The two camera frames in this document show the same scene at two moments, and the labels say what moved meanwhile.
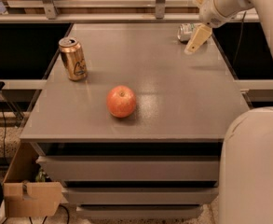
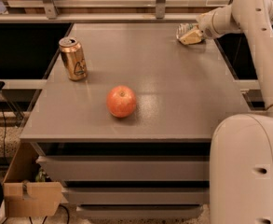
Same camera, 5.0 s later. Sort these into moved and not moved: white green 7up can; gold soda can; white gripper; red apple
Moved: white gripper
Not moved: gold soda can; red apple; white green 7up can
